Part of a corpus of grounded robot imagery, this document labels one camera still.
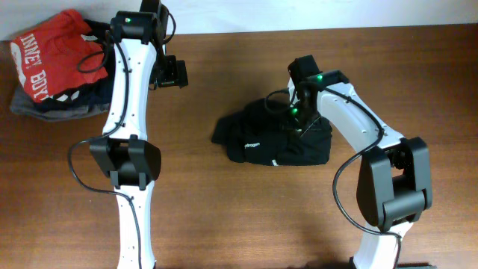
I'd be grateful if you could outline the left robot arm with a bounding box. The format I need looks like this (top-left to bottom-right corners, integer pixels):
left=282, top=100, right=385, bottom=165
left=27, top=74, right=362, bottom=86
left=90, top=7, right=188, bottom=268

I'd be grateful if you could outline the red folded printed t-shirt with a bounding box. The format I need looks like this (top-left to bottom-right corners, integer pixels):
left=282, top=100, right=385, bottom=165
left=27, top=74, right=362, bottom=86
left=10, top=9, right=108, bottom=103

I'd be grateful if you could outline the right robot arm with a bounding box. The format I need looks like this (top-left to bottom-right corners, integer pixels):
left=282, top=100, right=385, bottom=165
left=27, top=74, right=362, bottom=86
left=288, top=70, right=432, bottom=269

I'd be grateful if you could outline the black t-shirt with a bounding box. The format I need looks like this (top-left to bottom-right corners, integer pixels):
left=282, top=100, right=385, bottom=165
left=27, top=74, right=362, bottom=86
left=211, top=99, right=332, bottom=166

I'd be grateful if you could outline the grey folded garment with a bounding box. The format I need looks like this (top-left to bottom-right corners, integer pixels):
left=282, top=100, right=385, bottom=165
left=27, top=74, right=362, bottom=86
left=10, top=85, right=110, bottom=122

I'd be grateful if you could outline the navy folded garment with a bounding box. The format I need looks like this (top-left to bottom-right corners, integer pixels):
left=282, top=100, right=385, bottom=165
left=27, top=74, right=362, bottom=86
left=34, top=19, right=115, bottom=113

